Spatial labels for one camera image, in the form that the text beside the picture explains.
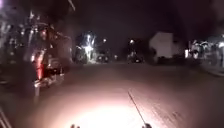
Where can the dark asphalt road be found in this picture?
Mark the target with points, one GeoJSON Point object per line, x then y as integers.
{"type": "Point", "coordinates": [100, 86]}

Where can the white building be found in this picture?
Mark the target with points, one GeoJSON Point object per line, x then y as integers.
{"type": "Point", "coordinates": [163, 45]}

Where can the dark vehicle with red lights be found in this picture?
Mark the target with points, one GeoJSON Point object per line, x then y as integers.
{"type": "Point", "coordinates": [46, 66]}

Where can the robot's own part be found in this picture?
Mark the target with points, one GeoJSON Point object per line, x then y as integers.
{"type": "Point", "coordinates": [146, 126]}
{"type": "Point", "coordinates": [74, 126]}

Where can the lit building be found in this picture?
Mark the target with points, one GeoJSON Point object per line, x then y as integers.
{"type": "Point", "coordinates": [206, 50]}

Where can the raised pavement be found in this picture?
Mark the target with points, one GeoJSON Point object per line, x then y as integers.
{"type": "Point", "coordinates": [213, 70]}

